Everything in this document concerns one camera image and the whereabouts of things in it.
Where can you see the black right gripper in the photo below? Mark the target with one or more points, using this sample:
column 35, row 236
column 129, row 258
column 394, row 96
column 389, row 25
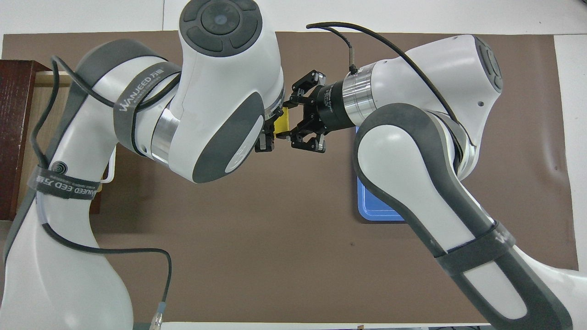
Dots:
column 330, row 107

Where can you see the yellow cube block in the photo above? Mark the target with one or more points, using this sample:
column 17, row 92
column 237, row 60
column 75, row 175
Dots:
column 282, row 121

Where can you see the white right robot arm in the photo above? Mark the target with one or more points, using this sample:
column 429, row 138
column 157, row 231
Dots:
column 412, row 183

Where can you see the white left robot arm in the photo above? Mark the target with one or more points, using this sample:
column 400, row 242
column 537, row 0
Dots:
column 220, row 91

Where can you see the brown paper table mat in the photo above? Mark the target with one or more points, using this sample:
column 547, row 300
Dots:
column 275, row 229

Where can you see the blue plastic tray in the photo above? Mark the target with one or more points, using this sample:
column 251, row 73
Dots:
column 376, row 208

